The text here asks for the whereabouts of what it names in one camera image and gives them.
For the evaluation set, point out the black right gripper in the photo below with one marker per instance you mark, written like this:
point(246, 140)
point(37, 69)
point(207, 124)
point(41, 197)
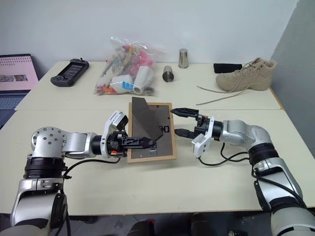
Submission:
point(202, 126)

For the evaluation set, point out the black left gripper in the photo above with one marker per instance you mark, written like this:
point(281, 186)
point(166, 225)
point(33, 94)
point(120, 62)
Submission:
point(118, 144)

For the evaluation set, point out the wooden picture frame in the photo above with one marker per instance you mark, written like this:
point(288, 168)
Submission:
point(167, 147)

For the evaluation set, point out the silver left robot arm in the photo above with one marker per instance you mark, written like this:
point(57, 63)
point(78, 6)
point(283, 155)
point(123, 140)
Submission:
point(49, 141)

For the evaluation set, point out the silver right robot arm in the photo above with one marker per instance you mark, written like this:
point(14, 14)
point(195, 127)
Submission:
point(246, 134)

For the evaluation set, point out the steel cup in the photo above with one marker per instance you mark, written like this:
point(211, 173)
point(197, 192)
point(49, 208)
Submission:
point(183, 58)
point(168, 73)

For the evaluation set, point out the white plastic bottle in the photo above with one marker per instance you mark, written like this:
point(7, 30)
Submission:
point(144, 78)

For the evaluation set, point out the white bottle with blue label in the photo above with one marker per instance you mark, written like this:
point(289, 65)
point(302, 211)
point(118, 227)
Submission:
point(121, 84)

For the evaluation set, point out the black rectangular case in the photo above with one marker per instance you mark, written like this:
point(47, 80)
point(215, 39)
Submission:
point(227, 68)

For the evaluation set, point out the tan lace-up boot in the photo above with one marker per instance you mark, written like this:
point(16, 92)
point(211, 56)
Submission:
point(253, 76)

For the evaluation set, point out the clear plastic bag of toys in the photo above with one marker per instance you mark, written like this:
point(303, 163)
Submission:
point(120, 64)

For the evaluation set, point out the dark rounded shape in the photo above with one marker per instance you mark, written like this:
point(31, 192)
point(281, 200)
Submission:
point(141, 228)

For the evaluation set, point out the black handheld game controller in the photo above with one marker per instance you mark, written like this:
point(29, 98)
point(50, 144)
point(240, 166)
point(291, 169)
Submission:
point(69, 73)

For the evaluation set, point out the open laptop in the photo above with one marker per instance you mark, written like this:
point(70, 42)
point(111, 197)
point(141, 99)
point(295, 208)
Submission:
point(14, 73)

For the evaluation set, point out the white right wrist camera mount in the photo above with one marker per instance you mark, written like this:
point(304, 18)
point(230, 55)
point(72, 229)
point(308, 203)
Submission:
point(200, 145)

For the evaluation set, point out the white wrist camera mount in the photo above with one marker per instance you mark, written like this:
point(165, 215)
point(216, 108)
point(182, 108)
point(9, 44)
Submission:
point(108, 127)
point(200, 145)

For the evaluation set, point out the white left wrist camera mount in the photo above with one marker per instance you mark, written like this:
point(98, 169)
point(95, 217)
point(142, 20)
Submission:
point(108, 127)

